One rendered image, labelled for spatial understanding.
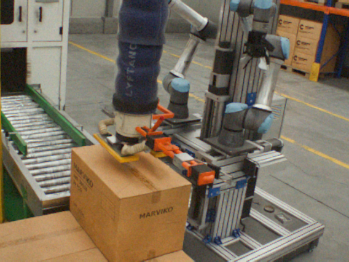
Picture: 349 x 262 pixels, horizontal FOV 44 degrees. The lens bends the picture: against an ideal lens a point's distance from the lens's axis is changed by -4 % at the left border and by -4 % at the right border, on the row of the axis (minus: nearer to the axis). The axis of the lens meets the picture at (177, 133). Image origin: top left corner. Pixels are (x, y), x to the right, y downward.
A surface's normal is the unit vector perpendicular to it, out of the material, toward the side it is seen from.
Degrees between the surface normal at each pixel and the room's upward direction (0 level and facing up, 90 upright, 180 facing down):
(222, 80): 90
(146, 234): 90
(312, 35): 93
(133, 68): 70
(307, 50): 92
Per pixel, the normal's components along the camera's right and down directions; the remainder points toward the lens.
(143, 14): 0.20, 0.09
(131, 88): -0.04, 0.10
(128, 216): 0.55, 0.36
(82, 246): 0.11, -0.93
